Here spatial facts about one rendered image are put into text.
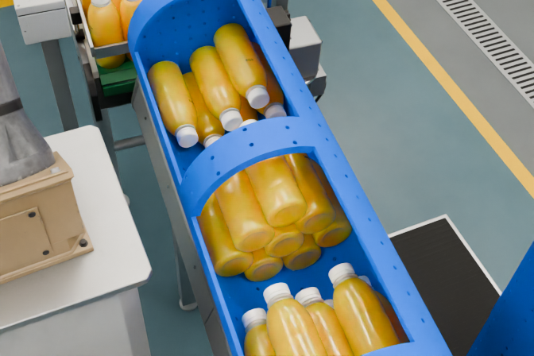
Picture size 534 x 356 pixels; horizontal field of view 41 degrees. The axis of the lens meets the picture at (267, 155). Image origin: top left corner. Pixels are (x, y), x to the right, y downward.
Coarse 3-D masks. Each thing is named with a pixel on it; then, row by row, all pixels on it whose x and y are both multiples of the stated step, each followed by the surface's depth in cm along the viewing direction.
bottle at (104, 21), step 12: (96, 12) 155; (108, 12) 155; (96, 24) 156; (108, 24) 156; (120, 24) 160; (96, 36) 159; (108, 36) 159; (120, 36) 161; (96, 60) 166; (108, 60) 164; (120, 60) 166
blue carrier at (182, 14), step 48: (144, 0) 137; (192, 0) 140; (240, 0) 133; (144, 48) 145; (192, 48) 150; (288, 96) 118; (240, 144) 110; (288, 144) 110; (336, 144) 118; (192, 192) 114; (336, 192) 106; (384, 240) 104; (240, 288) 121; (384, 288) 96; (240, 336) 112; (432, 336) 94
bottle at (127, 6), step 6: (126, 0) 157; (132, 0) 156; (138, 0) 157; (120, 6) 158; (126, 6) 156; (132, 6) 156; (120, 12) 159; (126, 12) 157; (132, 12) 157; (126, 18) 158; (126, 24) 159; (126, 30) 161; (126, 36) 162; (126, 54) 168; (132, 60) 168
